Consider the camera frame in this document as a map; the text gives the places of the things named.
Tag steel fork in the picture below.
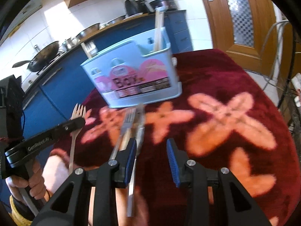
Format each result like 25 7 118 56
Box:
86 41 98 58
109 108 136 160
68 104 86 175

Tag steel peeler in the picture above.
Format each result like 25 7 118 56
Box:
127 104 146 217

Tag left hand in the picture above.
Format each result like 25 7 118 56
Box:
5 160 49 205

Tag blue base cabinets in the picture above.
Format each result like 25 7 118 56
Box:
21 10 193 142

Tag steel pitcher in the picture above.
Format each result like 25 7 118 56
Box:
62 38 77 52

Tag red floral plush cloth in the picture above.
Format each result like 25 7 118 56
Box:
49 48 301 226

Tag light blue utensil holder box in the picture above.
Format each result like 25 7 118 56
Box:
81 27 182 108

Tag steel mixing bowl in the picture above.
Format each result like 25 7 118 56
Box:
76 23 100 40

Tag range hood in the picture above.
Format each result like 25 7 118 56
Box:
1 0 42 44

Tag black air fryer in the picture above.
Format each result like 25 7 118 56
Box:
125 0 155 16

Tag wooden door with glass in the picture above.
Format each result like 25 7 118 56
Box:
203 0 277 76

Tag black wok with handle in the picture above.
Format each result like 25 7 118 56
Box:
12 41 59 72

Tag black wire rack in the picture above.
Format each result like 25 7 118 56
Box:
262 19 300 135

